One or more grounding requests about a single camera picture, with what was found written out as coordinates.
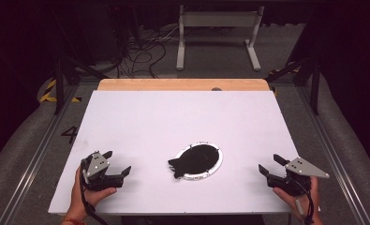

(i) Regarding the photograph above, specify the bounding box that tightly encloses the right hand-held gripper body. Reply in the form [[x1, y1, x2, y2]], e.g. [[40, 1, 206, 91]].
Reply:
[[266, 157, 331, 197]]

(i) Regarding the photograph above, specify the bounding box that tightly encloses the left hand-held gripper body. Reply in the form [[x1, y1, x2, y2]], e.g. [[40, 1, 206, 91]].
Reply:
[[81, 150, 125, 192]]

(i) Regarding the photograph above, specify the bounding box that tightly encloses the person's right hand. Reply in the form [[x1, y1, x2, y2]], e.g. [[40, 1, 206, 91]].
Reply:
[[272, 176, 322, 225]]

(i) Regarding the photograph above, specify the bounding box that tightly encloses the person's left hand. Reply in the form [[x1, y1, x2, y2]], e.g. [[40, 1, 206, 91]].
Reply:
[[67, 165, 118, 221]]

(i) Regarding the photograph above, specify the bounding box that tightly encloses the small white cylinder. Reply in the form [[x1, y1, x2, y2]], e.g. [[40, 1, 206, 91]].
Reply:
[[294, 199, 304, 217]]

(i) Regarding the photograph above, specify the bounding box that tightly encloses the white board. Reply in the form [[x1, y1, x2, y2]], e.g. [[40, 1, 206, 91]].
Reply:
[[47, 90, 321, 217]]

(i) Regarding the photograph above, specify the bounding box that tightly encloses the black metal stand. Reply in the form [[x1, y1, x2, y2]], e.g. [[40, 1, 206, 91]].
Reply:
[[52, 55, 111, 116], [265, 55, 321, 116]]

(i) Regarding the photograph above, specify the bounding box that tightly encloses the white metal stand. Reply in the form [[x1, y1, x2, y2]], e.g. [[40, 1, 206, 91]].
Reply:
[[175, 4, 265, 72]]

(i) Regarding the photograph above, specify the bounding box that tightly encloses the aluminium rail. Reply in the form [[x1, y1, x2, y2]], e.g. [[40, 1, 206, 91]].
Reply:
[[293, 82, 370, 225], [0, 79, 93, 225]]

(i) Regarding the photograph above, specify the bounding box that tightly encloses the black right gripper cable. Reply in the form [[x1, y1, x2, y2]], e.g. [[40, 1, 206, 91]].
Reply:
[[287, 174, 317, 225]]

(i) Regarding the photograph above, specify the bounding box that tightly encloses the red bracelet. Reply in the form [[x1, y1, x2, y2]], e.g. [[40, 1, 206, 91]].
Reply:
[[62, 216, 87, 225]]

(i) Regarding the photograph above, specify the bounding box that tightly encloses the tangle of floor cables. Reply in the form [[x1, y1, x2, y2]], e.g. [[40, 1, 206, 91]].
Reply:
[[115, 26, 181, 79]]

